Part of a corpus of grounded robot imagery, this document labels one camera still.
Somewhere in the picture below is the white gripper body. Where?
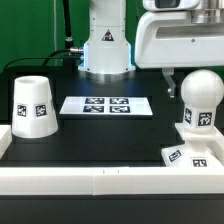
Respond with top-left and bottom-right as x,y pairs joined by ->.
134,11 -> 224,69

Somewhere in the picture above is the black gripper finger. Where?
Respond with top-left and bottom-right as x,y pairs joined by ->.
162,68 -> 176,98

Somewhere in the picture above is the white lamp bulb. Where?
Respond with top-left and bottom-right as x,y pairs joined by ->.
181,70 -> 224,133

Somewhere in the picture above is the white lamp base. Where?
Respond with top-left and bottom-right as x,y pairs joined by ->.
161,123 -> 224,168

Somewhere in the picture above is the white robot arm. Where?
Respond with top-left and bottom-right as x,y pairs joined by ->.
79,0 -> 224,95

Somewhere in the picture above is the white lamp shade cone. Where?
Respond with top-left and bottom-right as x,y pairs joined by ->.
12,76 -> 58,138

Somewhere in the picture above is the white marker tag plate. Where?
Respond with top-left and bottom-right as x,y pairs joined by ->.
60,96 -> 153,116

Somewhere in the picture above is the white right wall bar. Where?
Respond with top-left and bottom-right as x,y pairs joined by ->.
213,137 -> 224,161

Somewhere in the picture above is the white wall bar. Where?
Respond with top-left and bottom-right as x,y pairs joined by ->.
0,167 -> 224,195
0,125 -> 12,159
213,137 -> 224,161

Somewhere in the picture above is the black cable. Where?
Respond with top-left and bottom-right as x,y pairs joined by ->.
2,0 -> 84,73

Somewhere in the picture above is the white front wall bar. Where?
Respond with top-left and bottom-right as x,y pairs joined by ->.
0,167 -> 224,195

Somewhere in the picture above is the white left wall bar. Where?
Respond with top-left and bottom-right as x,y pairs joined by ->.
0,125 -> 12,159

